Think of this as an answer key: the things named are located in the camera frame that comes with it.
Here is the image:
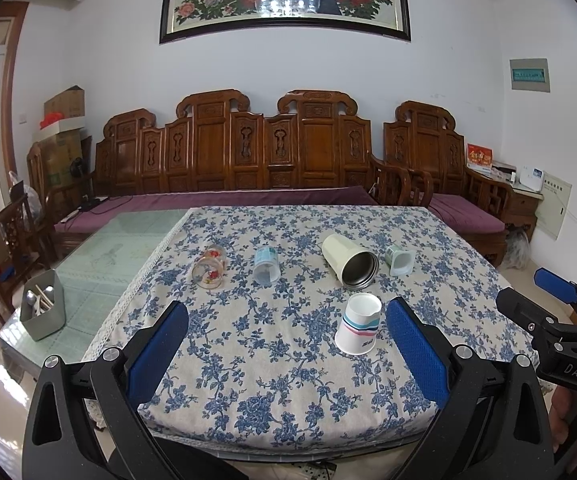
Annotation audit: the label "carved wooden armchair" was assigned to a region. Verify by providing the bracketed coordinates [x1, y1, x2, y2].
[381, 100, 515, 267]

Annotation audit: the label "white plastic bag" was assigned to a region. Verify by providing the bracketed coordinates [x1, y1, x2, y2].
[8, 170, 44, 222]

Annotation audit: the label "large cardboard box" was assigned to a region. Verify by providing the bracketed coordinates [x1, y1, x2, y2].
[40, 129, 85, 192]

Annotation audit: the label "plain wooden chair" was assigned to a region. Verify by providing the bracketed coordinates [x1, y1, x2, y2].
[0, 194, 45, 353]

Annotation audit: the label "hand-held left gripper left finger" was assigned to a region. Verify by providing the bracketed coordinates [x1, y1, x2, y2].
[22, 301, 249, 480]

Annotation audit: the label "blue and white cup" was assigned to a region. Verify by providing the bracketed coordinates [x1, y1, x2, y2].
[253, 246, 281, 285]

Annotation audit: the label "small green plastic cup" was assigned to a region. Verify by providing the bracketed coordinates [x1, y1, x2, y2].
[385, 245, 417, 278]

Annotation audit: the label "red desk calendar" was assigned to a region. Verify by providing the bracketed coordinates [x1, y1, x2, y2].
[466, 143, 494, 177]

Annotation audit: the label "wall electrical box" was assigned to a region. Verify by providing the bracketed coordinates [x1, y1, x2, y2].
[509, 58, 552, 94]

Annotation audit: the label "grey utensil holder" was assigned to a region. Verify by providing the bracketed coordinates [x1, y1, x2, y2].
[20, 269, 67, 342]

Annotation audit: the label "floral printed glass cup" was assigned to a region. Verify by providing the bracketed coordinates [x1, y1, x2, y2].
[192, 245, 226, 290]

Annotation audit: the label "cream steel tumbler cup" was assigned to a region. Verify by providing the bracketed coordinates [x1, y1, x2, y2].
[322, 233, 379, 291]

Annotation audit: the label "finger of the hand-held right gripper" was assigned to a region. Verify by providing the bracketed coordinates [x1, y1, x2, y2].
[533, 268, 577, 312]
[495, 287, 564, 333]

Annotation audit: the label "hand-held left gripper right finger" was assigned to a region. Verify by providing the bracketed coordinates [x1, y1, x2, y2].
[387, 297, 555, 480]

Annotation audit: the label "carved wooden sofa bench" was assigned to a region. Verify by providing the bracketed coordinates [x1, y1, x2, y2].
[43, 89, 422, 248]

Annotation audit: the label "blue floral tablecloth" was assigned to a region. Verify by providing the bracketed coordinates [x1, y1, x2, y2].
[82, 205, 542, 457]

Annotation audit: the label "small brown cardboard box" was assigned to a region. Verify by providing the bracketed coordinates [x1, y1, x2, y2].
[44, 86, 86, 120]

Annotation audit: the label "wooden chopsticks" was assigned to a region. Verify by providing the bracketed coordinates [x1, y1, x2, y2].
[35, 285, 56, 314]

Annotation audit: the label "white box with red item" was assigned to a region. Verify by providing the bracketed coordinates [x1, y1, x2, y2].
[35, 114, 83, 142]

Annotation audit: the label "wooden side table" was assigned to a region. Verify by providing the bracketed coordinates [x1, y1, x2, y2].
[467, 165, 545, 243]

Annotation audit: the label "long purple seat cushion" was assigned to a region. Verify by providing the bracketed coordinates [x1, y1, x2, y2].
[54, 186, 380, 234]

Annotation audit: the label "black standing fan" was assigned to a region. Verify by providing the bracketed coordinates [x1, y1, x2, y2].
[67, 157, 96, 212]

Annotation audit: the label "white desk device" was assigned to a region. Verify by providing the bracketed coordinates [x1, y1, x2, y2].
[517, 163, 545, 192]

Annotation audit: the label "clear plastic bag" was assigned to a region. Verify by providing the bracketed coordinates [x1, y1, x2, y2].
[507, 226, 533, 269]

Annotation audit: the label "grey metal wall panel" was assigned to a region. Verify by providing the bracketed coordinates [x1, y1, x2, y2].
[535, 175, 573, 241]

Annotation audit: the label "short purple seat cushion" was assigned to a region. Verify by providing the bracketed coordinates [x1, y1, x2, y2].
[427, 194, 510, 234]

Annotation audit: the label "white striped paper cup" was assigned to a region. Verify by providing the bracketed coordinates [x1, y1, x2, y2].
[335, 293, 383, 356]

